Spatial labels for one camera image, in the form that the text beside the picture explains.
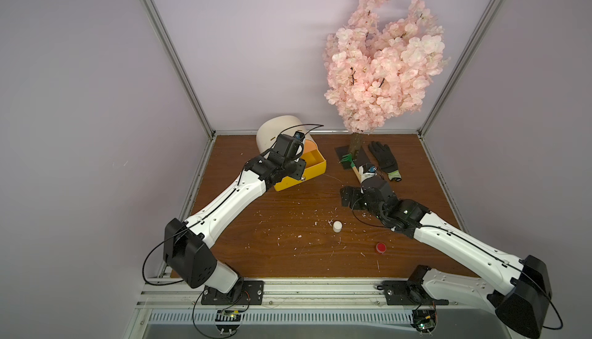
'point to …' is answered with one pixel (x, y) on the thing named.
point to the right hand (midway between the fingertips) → (350, 186)
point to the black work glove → (385, 160)
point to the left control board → (227, 322)
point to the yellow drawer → (315, 164)
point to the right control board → (424, 320)
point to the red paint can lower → (381, 247)
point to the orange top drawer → (309, 146)
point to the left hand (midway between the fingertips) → (303, 161)
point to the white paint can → (338, 226)
